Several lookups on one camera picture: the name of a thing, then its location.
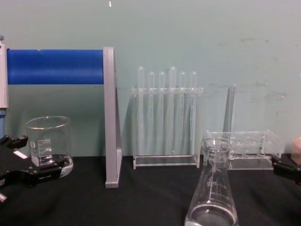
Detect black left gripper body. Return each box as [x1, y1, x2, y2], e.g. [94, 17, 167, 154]
[0, 145, 40, 187]

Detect person's hand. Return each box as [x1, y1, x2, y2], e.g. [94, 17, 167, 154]
[285, 137, 301, 156]

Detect clear glass beaker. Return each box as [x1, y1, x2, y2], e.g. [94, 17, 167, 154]
[25, 115, 74, 179]

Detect clear acrylic test tube rack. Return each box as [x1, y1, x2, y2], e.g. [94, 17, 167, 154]
[206, 129, 283, 170]

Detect clear glass conical flask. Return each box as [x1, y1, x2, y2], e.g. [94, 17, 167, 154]
[183, 137, 240, 226]

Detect grey stand side panel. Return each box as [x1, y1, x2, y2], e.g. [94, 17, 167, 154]
[102, 47, 123, 189]

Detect clear glass test tube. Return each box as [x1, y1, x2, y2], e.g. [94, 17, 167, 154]
[223, 85, 236, 133]

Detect black table cloth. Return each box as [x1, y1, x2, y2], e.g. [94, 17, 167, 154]
[0, 154, 301, 226]

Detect clear acrylic pipette rack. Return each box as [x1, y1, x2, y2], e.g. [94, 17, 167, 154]
[131, 86, 204, 170]

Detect clear plastic transfer pipette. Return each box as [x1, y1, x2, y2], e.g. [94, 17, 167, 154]
[148, 71, 155, 156]
[158, 71, 166, 156]
[137, 66, 145, 156]

